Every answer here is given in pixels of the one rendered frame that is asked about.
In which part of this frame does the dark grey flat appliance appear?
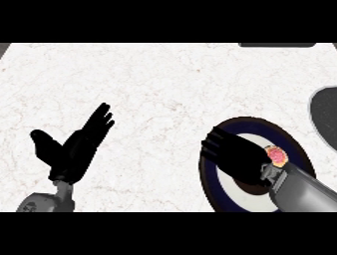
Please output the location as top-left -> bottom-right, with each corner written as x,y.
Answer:
236,42 -> 317,49

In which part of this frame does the navy and white plate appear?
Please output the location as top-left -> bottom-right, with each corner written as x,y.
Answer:
198,116 -> 317,213

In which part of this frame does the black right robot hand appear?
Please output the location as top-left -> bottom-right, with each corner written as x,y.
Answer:
199,127 -> 273,187

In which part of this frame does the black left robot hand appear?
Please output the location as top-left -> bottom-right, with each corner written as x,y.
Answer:
29,102 -> 116,185

